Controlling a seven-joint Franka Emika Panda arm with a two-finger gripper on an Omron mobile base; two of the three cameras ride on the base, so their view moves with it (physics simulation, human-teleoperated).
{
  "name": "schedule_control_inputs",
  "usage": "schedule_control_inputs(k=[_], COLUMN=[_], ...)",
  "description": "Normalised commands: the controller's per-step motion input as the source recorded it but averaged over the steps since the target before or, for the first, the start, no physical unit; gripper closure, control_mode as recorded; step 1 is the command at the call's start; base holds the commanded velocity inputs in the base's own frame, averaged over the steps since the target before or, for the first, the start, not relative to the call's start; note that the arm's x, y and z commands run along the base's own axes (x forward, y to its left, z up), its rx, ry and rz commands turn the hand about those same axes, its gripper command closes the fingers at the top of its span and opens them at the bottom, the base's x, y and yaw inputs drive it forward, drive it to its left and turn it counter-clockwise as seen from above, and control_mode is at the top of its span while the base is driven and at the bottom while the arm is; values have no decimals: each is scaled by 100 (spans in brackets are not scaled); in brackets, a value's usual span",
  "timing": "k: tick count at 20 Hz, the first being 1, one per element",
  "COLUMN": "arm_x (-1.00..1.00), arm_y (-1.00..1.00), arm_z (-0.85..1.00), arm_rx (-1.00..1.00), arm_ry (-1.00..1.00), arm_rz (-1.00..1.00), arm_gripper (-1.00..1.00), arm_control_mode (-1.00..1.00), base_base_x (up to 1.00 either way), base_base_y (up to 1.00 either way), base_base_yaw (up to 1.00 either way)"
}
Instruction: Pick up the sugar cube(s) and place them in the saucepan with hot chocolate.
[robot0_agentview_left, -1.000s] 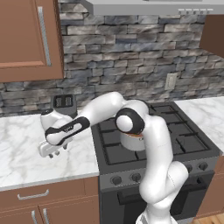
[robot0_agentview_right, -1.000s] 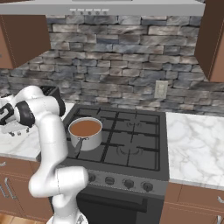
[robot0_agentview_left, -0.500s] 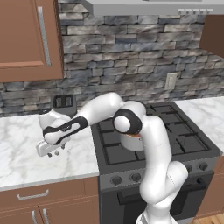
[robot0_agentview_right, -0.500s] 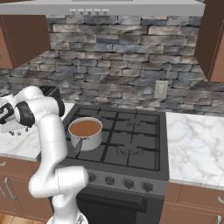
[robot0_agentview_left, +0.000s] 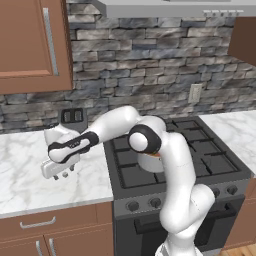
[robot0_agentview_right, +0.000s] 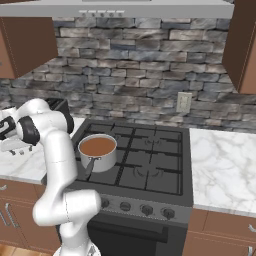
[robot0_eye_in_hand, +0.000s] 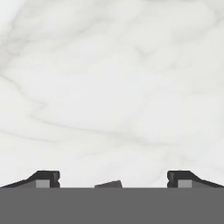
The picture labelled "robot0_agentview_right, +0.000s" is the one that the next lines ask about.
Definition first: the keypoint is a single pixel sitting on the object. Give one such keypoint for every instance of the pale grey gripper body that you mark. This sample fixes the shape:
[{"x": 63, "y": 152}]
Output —
[{"x": 16, "y": 144}]

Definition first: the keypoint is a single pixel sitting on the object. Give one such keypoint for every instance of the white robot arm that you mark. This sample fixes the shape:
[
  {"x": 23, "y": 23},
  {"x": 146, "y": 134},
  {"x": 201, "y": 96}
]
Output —
[{"x": 58, "y": 166}]

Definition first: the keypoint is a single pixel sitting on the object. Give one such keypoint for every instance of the steel saucepan with hot chocolate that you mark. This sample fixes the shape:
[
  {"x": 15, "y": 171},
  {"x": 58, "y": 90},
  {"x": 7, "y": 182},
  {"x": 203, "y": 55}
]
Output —
[{"x": 100, "y": 153}]

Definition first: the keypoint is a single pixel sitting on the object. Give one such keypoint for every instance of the brown drawer front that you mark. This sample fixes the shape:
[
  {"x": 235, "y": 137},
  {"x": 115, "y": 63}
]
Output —
[
  {"x": 20, "y": 191},
  {"x": 223, "y": 223}
]

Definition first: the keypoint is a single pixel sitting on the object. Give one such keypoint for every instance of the brown cupboard door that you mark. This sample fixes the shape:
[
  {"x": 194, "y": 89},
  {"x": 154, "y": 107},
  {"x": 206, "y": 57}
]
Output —
[
  {"x": 213, "y": 245},
  {"x": 25, "y": 230}
]

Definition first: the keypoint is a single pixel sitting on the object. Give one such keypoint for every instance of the black stove knob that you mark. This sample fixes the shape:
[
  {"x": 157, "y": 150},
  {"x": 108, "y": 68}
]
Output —
[
  {"x": 105, "y": 203},
  {"x": 146, "y": 210},
  {"x": 167, "y": 213},
  {"x": 125, "y": 206}
]

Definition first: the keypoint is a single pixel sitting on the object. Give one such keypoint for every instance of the black gas stove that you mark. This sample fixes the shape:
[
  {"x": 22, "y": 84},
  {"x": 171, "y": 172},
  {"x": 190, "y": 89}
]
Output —
[{"x": 150, "y": 173}]

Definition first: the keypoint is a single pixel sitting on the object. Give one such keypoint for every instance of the grey range hood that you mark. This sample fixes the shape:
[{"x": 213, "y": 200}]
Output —
[{"x": 116, "y": 8}]

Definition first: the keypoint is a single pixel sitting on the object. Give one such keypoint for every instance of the brown wall cupboard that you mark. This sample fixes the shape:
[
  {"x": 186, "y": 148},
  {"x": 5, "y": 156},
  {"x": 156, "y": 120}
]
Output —
[
  {"x": 241, "y": 43},
  {"x": 26, "y": 43}
]

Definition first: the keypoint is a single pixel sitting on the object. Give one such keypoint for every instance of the white wall socket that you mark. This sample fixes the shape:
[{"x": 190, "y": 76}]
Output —
[{"x": 184, "y": 102}]

